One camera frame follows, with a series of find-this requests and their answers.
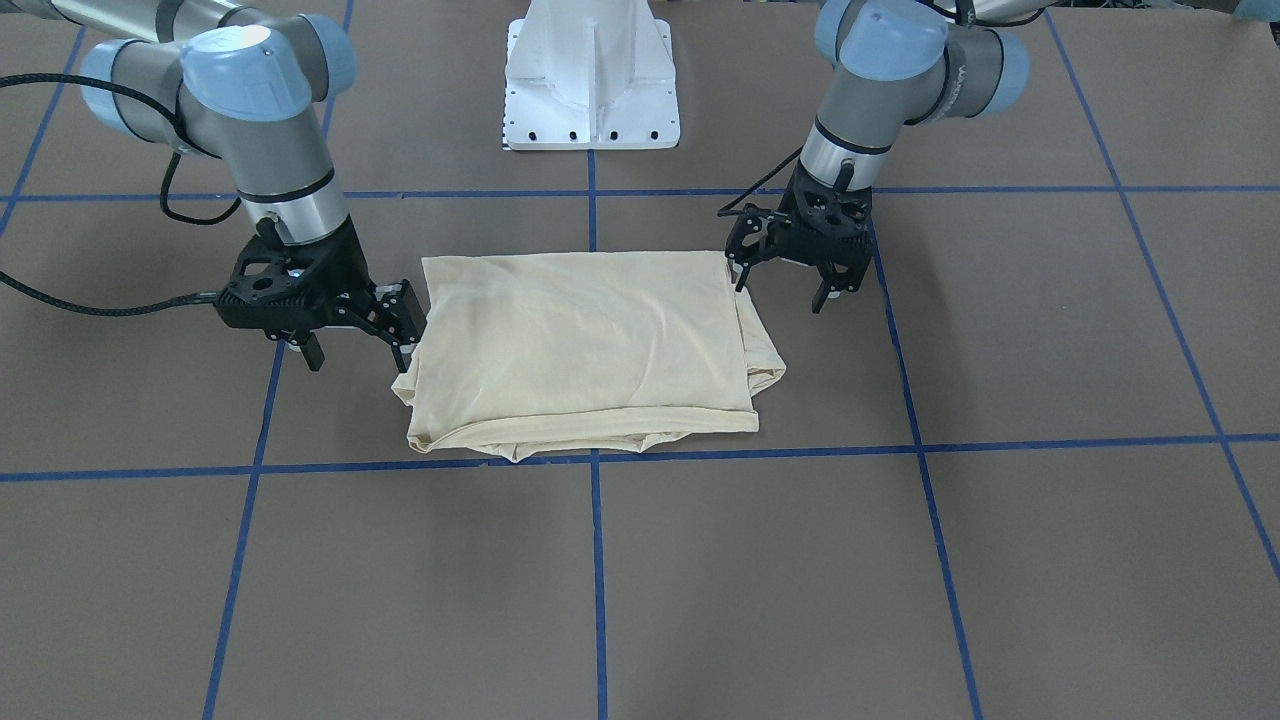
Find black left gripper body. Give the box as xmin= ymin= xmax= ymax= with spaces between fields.
xmin=724 ymin=165 xmax=873 ymax=266

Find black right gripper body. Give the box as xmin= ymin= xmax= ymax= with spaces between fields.
xmin=214 ymin=217 xmax=375 ymax=332

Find beige long-sleeve graphic shirt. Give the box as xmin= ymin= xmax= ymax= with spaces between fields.
xmin=392 ymin=251 xmax=786 ymax=462

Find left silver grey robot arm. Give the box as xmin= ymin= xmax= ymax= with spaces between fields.
xmin=719 ymin=1 xmax=1037 ymax=313

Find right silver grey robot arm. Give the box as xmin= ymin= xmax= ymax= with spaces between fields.
xmin=3 ymin=1 xmax=426 ymax=372

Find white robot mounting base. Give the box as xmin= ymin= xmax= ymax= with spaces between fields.
xmin=502 ymin=1 xmax=682 ymax=151

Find brown table mat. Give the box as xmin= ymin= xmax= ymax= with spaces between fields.
xmin=3 ymin=9 xmax=1277 ymax=719

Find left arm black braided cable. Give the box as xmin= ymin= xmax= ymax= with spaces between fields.
xmin=717 ymin=145 xmax=806 ymax=219

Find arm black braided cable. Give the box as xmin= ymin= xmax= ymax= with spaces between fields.
xmin=0 ymin=72 xmax=246 ymax=319
xmin=717 ymin=145 xmax=806 ymax=219

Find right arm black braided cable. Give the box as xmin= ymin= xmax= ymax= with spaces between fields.
xmin=0 ymin=72 xmax=246 ymax=319

